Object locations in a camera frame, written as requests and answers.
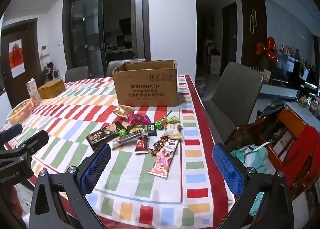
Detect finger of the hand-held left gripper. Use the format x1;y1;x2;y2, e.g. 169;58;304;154
0;130;49;163
0;123;23;146

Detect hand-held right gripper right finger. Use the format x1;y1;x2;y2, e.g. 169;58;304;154
212;143;295;229

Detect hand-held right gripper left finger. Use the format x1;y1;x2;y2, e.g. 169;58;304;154
29;143;112;229

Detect dark brown biscuit packet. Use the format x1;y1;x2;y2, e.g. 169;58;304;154
86;131;110;151

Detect white snack bar packet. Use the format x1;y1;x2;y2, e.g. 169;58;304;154
112;135;145;148

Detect green foil lollipop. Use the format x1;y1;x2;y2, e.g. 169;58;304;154
154;110;173;130
101;128;127;138

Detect orange brown snack packet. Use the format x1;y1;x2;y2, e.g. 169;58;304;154
101;122;129;136

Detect small red snack packet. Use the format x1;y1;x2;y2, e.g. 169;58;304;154
135;136;148;152

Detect long pink snack packet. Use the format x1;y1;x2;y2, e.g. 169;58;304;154
148;138;181;177

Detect white beige snack packet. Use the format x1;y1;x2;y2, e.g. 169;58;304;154
164;123;183;142

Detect brown cardboard box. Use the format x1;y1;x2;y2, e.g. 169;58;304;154
112;60;178;107

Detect clear bowl of oranges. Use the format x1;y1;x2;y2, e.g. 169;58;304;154
5;99;34;123

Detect teal cloth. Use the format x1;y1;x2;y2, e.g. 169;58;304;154
230;144;270;216

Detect white orange drink carton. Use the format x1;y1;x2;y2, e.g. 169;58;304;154
26;78;42;106

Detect orange wooden chair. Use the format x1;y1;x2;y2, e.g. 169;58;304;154
224;108;320;191

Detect woven straw box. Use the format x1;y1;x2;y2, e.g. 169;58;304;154
37;79;66;99

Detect tan triangular snack packet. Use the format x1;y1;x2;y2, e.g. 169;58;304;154
112;105;135;119

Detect magenta snack packet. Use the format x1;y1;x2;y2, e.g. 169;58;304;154
127;113;150;125

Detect dark green cracker packet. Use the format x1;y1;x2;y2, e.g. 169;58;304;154
127;123;157;136

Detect white red door poster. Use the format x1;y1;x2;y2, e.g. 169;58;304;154
9;39;26;78

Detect black white plush toy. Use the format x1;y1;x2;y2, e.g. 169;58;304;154
44;62;56;75

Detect red cloth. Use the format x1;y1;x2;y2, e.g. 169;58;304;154
280;124;320;186

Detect dark green cap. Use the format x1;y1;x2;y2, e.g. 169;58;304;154
257;97;285;119

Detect dark brown door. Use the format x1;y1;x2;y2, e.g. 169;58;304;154
0;18;45;109

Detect large grey dining chair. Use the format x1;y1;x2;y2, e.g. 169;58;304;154
204;62;264;142

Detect white box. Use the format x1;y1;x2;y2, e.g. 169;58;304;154
210;54;221;75

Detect black display cabinet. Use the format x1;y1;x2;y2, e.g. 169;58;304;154
260;50;320;100

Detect red foil balloons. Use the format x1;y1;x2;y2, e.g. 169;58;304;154
255;36;279;63

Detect glass sliding door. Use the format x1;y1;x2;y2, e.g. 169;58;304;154
62;0;151;79

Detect dark wood wall panel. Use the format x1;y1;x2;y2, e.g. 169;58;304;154
240;0;267;69

